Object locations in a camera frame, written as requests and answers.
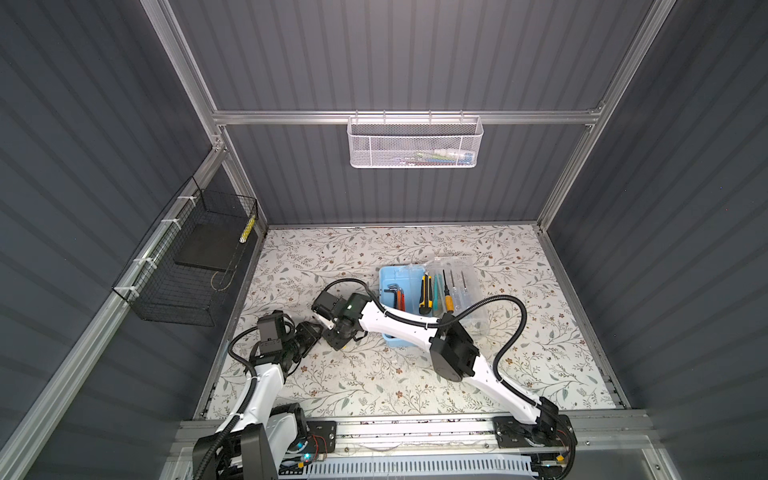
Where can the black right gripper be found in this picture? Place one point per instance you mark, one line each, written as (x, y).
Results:
(334, 343)

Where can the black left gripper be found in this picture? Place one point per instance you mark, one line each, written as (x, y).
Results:
(307, 335)

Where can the black hex key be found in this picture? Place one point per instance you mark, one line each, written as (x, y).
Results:
(396, 292)

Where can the yellow black utility knife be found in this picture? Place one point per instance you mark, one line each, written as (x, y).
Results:
(425, 304)

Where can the blue plastic tool box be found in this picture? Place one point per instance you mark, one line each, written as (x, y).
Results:
(409, 276)

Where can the teal handled tool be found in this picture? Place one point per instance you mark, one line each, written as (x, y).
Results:
(435, 292)

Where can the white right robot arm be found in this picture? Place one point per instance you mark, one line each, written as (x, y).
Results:
(453, 353)

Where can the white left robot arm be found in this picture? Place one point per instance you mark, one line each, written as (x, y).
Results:
(259, 439)

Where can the black pad in basket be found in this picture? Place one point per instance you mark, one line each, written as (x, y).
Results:
(213, 247)

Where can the yellow marker in basket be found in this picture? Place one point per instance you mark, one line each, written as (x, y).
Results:
(247, 230)

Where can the black wire basket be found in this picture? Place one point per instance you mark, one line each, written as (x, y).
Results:
(158, 290)

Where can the white wire mesh basket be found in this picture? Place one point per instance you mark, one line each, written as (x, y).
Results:
(420, 142)

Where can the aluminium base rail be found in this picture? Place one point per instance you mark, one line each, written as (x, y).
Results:
(612, 444)

